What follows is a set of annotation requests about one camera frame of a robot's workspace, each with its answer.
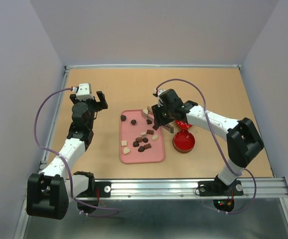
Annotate metal tongs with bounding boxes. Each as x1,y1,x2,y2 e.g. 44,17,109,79
141,105,174,133

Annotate dark diamond chocolate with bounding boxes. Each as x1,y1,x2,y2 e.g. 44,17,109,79
152,125,159,130

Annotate brown rectangular chocolate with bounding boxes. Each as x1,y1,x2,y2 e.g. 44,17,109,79
146,129,154,135

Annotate dark round chocolate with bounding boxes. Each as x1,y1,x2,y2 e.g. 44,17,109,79
131,119,137,125
121,115,127,121

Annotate brown oval chocolate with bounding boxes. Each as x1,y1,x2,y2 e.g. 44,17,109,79
136,137,143,142

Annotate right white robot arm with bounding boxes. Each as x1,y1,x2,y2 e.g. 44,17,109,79
151,89,264,194

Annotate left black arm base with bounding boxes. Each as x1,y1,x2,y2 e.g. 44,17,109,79
73,171,112,207

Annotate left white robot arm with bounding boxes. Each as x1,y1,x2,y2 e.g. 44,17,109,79
26,87,108,220

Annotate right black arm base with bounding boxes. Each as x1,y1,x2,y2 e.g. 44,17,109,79
194,176,244,213

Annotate dark heart chocolate bottom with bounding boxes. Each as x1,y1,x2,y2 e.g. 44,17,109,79
138,146,145,152

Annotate dark heart chocolate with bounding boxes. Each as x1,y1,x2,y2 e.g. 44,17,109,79
133,141,139,147
138,146,145,152

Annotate dark heart chocolate left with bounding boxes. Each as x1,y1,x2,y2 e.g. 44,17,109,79
133,141,139,147

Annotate white square chocolate left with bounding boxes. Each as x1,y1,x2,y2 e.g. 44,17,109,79
121,140,127,146

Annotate white heart chocolate bottom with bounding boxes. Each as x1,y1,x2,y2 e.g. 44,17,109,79
123,147,130,154

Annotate red round tin lid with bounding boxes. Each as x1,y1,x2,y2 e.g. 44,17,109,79
175,120,192,130

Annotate pink plastic tray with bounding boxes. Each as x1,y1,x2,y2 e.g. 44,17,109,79
120,110,165,164

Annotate red round tin box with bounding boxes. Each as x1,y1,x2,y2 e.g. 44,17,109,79
172,130,195,153

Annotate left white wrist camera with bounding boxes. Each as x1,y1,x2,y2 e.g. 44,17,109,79
71,83,94,100

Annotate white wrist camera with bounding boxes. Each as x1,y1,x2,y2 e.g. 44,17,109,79
153,89,165,99
71,83,94,100

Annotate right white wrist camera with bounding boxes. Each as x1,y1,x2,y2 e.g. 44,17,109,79
153,89,165,99

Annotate aluminium front rail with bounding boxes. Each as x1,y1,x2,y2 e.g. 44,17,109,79
78,178,288,201

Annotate aluminium table frame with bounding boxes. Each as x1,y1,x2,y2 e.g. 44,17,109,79
11,64,288,239

